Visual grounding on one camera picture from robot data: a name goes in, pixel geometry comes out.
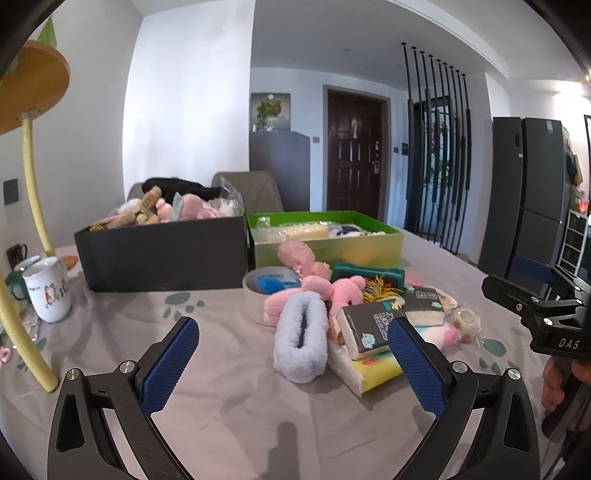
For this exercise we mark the person's right hand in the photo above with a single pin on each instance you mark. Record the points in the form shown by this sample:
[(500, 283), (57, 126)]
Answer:
[(552, 392)]

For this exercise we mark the colourful rubber band bundle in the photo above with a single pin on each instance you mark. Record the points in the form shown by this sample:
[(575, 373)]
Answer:
[(377, 290)]

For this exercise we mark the black storage box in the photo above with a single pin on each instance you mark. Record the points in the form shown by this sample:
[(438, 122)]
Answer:
[(187, 255)]

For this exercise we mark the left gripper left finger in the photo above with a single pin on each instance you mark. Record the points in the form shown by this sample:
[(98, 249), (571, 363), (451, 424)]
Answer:
[(81, 445)]

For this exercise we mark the pink flower plush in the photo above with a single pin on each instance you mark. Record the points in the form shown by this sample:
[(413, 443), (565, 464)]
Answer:
[(297, 255)]

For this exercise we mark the framed plant picture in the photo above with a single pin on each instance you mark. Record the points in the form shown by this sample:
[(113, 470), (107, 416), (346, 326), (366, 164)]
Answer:
[(269, 112)]

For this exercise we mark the beige chair right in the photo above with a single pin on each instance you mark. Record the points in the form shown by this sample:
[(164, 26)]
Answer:
[(258, 189)]

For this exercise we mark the wooden stool with yellow legs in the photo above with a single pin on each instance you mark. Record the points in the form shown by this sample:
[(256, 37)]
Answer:
[(36, 80)]

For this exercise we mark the black pouch bag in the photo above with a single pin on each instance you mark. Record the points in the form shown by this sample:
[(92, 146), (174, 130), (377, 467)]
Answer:
[(170, 186)]

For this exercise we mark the green storage box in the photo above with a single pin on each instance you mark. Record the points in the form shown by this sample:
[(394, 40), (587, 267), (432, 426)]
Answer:
[(333, 236)]

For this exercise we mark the dark brown door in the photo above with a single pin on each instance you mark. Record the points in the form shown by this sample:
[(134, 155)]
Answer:
[(355, 141)]

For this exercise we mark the light blue fluffy slipper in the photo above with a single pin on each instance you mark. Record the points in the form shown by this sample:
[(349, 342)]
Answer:
[(300, 350)]

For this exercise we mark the white printed mug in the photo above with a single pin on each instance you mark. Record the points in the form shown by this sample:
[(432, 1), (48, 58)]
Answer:
[(48, 289)]

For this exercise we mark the beige chair left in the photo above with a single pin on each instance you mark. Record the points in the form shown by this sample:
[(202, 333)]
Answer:
[(135, 192)]

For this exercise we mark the yellow blue tissue pack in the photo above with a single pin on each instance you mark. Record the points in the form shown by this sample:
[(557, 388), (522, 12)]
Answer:
[(365, 374)]

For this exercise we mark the grey cabinet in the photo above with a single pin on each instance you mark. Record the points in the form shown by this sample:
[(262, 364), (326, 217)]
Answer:
[(286, 155)]

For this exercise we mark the pink plush elephant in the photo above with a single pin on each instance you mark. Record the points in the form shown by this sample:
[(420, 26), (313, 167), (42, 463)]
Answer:
[(343, 292)]

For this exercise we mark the black slat room divider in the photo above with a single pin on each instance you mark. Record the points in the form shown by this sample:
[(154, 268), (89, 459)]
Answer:
[(439, 149)]

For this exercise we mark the dark grey refrigerator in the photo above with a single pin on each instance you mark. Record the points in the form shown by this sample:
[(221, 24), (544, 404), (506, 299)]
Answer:
[(529, 195)]

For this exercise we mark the beige chair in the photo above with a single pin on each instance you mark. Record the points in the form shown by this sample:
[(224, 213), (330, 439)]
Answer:
[(258, 189), (135, 192)]

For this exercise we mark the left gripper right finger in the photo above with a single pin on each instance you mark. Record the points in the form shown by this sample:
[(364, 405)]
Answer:
[(505, 445)]

